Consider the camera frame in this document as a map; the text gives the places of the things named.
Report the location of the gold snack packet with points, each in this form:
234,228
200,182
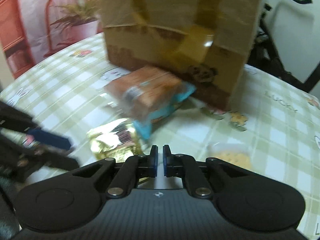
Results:
117,139

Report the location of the brown biscuit pack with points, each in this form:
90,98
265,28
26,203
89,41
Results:
146,95

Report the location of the cardboard box with plastic liner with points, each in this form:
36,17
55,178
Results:
204,42

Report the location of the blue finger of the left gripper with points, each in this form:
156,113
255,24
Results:
51,139

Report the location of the cracker packet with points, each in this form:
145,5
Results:
236,154

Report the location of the checkered bunny tablecloth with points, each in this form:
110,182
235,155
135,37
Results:
276,122

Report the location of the black exercise bike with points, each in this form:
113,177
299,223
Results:
287,43

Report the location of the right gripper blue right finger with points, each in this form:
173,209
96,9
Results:
192,173

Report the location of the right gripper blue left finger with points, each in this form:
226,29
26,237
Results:
128,173

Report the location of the printed room backdrop cloth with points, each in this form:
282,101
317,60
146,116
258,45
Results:
32,30

